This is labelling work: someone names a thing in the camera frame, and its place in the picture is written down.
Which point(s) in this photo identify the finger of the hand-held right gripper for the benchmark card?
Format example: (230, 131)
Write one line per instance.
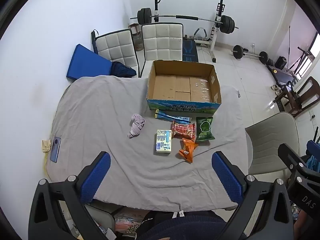
(291, 158)
(314, 148)

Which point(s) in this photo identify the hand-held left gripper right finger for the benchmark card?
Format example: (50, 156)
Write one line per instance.
(226, 177)

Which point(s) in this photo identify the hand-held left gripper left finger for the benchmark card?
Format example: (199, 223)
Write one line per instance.
(96, 177)

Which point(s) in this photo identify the orange snack packet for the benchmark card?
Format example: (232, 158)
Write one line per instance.
(188, 150)

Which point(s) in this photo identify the green snack packet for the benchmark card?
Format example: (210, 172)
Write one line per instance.
(205, 128)

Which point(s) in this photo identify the red snack packet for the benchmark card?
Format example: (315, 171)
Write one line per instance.
(183, 130)

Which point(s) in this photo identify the purple cloth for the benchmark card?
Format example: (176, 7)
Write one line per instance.
(136, 127)

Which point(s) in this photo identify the white blue carton box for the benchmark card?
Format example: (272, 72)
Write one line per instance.
(163, 141)

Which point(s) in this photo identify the cardboard box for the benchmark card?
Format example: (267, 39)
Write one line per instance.
(175, 85)

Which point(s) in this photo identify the person's right forearm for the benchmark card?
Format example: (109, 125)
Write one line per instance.
(300, 222)

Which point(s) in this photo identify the beige plastic chair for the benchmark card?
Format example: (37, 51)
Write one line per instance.
(271, 140)

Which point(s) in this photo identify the blue smartphone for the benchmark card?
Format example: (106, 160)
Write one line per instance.
(55, 150)

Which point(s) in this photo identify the dark wooden chair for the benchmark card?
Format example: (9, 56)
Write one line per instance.
(300, 97)

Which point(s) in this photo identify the beige paper scrap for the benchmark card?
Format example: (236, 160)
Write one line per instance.
(46, 146)

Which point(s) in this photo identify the person's dark clothing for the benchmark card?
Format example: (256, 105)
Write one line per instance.
(185, 227)

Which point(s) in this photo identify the pair of white shoes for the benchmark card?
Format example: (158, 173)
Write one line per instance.
(276, 88)

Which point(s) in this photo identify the grey blanket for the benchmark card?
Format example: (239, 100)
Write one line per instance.
(105, 105)

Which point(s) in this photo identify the black treadmill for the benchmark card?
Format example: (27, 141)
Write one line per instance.
(281, 76)

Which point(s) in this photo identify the black speaker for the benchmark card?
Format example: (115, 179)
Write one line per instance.
(281, 63)

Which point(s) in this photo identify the dark blue jacket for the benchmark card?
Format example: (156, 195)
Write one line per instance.
(122, 70)

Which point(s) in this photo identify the blue foam mat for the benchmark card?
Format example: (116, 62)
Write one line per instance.
(87, 63)

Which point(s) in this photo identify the short barbell with black plates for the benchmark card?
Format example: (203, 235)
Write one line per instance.
(238, 52)

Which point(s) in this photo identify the black and blue bench pad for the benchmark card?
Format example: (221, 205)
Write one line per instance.
(190, 51)

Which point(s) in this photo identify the white quilted chair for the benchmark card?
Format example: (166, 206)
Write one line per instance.
(115, 46)
(161, 41)

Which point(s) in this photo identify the black and blue tube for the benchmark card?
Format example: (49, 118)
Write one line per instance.
(94, 41)

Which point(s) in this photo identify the brown glass jar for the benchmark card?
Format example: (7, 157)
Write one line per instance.
(136, 40)

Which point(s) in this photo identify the white bench press rack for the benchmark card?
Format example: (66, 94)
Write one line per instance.
(217, 20)

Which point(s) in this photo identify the long barbell with black plates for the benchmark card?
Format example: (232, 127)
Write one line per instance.
(186, 17)

